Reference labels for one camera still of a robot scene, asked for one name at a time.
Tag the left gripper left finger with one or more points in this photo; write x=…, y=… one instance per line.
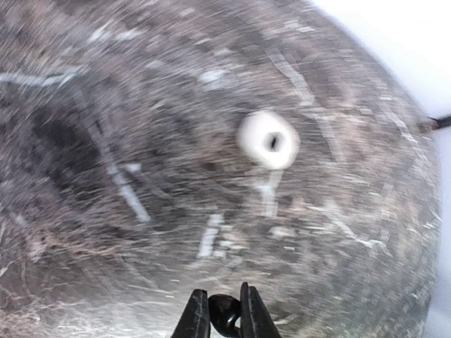
x=195, y=320

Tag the small white charging case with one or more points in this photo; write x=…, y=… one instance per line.
x=268, y=139

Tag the small black earbud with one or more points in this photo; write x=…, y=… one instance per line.
x=224, y=311

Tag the left black frame post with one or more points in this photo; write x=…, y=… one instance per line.
x=439, y=123

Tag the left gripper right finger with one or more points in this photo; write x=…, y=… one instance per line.
x=255, y=320

